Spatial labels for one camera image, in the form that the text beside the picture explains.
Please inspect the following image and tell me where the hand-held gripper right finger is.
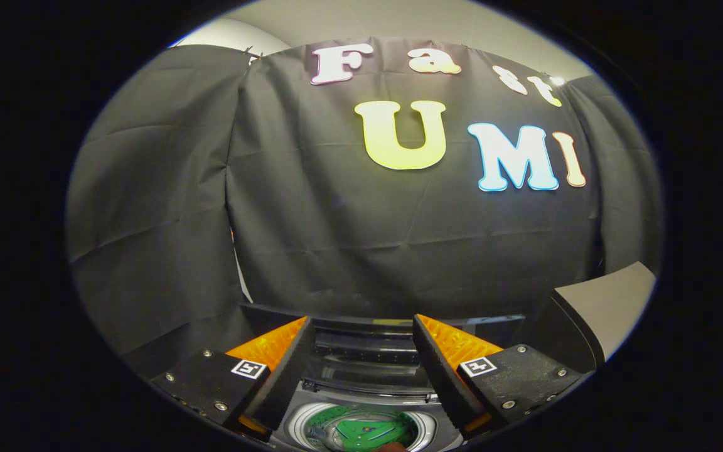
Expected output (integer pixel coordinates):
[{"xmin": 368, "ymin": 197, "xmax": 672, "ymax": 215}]
[{"xmin": 412, "ymin": 314, "xmax": 583, "ymax": 440}]

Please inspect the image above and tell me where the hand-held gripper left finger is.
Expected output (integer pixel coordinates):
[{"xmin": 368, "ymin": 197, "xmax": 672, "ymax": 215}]
[{"xmin": 150, "ymin": 316, "xmax": 316, "ymax": 443}]

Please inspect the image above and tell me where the green polo shirt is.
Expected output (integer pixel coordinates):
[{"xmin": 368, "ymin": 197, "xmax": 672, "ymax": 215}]
[{"xmin": 308, "ymin": 405, "xmax": 419, "ymax": 452}]

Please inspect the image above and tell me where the black backdrop cloth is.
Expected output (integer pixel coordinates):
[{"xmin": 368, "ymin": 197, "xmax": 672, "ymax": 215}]
[{"xmin": 65, "ymin": 36, "xmax": 662, "ymax": 377}]

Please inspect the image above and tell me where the grey beige cabinet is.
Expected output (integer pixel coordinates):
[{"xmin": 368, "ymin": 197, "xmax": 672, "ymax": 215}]
[{"xmin": 515, "ymin": 261, "xmax": 657, "ymax": 371}]

